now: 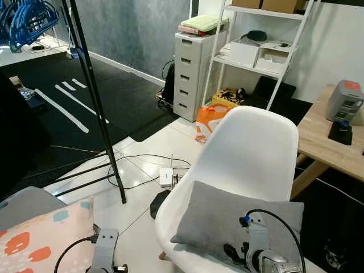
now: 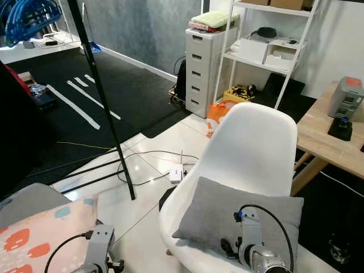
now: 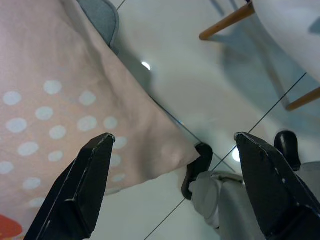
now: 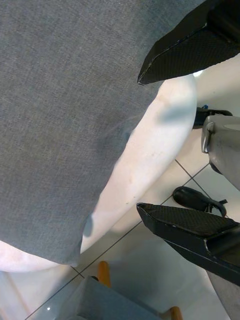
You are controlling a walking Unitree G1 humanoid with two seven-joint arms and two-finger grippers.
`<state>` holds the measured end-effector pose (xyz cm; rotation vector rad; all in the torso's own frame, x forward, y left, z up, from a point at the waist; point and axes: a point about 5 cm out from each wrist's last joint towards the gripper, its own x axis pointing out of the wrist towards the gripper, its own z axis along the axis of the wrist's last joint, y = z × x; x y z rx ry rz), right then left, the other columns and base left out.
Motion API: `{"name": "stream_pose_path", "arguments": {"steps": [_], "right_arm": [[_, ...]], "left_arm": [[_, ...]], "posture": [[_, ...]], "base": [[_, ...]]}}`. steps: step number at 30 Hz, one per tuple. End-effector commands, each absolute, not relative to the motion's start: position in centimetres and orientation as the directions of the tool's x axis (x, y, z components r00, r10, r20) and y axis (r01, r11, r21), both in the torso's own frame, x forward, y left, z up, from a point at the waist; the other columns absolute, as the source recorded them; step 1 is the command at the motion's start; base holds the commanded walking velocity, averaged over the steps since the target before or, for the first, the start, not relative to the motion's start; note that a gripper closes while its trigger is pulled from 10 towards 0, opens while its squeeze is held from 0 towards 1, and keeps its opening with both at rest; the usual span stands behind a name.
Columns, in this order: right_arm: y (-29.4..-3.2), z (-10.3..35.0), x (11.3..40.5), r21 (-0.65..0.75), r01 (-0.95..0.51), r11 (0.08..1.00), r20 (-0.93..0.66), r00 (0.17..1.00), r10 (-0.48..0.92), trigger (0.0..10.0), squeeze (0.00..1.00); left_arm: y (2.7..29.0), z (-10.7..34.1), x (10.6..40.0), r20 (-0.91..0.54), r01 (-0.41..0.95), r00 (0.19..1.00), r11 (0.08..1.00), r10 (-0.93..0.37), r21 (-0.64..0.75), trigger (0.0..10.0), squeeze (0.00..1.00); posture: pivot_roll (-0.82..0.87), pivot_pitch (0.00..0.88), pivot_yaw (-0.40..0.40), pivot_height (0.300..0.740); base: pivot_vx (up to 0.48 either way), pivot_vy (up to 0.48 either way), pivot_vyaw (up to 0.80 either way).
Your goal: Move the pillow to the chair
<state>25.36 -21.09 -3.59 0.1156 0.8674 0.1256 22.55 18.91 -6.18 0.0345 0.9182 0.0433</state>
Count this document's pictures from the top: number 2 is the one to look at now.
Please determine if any pink pillow with orange spots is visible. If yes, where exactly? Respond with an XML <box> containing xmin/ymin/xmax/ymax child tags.
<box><xmin>0</xmin><ymin>195</ymin><xmax>100</xmax><ymax>273</ymax></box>

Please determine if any grey pillow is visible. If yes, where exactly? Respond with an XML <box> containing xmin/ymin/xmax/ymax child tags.
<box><xmin>172</xmin><ymin>176</ymin><xmax>305</xmax><ymax>266</ymax></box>

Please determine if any white plastic chair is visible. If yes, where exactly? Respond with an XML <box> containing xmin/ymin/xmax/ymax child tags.
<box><xmin>158</xmin><ymin>102</ymin><xmax>299</xmax><ymax>273</ymax></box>

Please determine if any small white router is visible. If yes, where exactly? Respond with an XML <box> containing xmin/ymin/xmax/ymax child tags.
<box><xmin>169</xmin><ymin>164</ymin><xmax>184</xmax><ymax>184</ymax></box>

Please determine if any grey seat cushion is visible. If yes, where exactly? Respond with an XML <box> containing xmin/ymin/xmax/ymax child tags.
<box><xmin>0</xmin><ymin>183</ymin><xmax>72</xmax><ymax>231</ymax></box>

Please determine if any orange plastic bag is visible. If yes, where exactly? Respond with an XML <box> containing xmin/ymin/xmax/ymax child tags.
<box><xmin>206</xmin><ymin>101</ymin><xmax>241</xmax><ymax>139</ymax></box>

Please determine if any light wooden table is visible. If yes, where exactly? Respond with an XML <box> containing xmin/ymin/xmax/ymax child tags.
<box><xmin>290</xmin><ymin>80</ymin><xmax>364</xmax><ymax>197</ymax></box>

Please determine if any yellow printed box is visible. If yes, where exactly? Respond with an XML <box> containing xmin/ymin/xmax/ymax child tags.
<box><xmin>222</xmin><ymin>84</ymin><xmax>257</xmax><ymax>105</ymax></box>

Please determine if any small black device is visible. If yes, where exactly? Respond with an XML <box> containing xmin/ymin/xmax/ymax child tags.
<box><xmin>328</xmin><ymin>117</ymin><xmax>354</xmax><ymax>142</ymax></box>

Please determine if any black tripod stand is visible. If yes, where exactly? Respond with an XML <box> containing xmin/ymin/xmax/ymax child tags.
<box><xmin>54</xmin><ymin>0</ymin><xmax>137</xmax><ymax>201</ymax></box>

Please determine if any white drawer cabinet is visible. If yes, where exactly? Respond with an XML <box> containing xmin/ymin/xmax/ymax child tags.
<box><xmin>184</xmin><ymin>26</ymin><xmax>231</xmax><ymax>119</ymax></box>

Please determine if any grey box device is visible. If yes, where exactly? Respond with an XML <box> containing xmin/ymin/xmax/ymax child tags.
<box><xmin>328</xmin><ymin>76</ymin><xmax>364</xmax><ymax>122</ymax></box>

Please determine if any white box on shelf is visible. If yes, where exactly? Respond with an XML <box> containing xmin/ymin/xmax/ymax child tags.
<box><xmin>238</xmin><ymin>37</ymin><xmax>270</xmax><ymax>64</ymax></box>

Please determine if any white metal shelf rack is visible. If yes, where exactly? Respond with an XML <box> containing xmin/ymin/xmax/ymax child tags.
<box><xmin>213</xmin><ymin>0</ymin><xmax>321</xmax><ymax>110</ymax></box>

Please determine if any black round headset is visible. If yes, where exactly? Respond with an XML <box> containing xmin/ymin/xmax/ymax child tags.
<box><xmin>256</xmin><ymin>27</ymin><xmax>278</xmax><ymax>39</ymax></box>

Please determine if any folded green towel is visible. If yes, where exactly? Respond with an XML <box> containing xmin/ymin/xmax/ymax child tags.
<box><xmin>191</xmin><ymin>10</ymin><xmax>240</xmax><ymax>30</ymax></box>

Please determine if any brown cardboard box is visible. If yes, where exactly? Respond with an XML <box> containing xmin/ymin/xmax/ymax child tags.
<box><xmin>270</xmin><ymin>0</ymin><xmax>315</xmax><ymax>10</ymax></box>

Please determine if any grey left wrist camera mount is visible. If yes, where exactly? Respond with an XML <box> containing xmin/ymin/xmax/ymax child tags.
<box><xmin>88</xmin><ymin>224</ymin><xmax>116</xmax><ymax>269</ymax></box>

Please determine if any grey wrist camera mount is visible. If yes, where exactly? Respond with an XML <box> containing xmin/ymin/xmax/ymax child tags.
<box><xmin>237</xmin><ymin>207</ymin><xmax>263</xmax><ymax>249</ymax></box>
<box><xmin>88</xmin><ymin>224</ymin><xmax>116</xmax><ymax>269</ymax></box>

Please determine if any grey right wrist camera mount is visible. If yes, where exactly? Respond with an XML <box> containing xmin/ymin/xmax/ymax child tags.
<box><xmin>237</xmin><ymin>207</ymin><xmax>263</xmax><ymax>249</ymax></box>

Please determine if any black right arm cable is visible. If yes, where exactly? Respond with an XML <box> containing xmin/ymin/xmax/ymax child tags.
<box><xmin>234</xmin><ymin>204</ymin><xmax>295</xmax><ymax>272</ymax></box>

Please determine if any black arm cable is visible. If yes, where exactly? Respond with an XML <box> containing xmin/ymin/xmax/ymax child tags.
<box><xmin>44</xmin><ymin>230</ymin><xmax>92</xmax><ymax>273</ymax></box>
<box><xmin>234</xmin><ymin>204</ymin><xmax>295</xmax><ymax>272</ymax></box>

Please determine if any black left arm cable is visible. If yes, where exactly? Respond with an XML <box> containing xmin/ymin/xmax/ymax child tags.
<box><xmin>44</xmin><ymin>230</ymin><xmax>92</xmax><ymax>273</ymax></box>

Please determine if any blue cable bundle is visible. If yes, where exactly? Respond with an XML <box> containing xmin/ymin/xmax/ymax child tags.
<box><xmin>0</xmin><ymin>0</ymin><xmax>64</xmax><ymax>48</ymax></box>

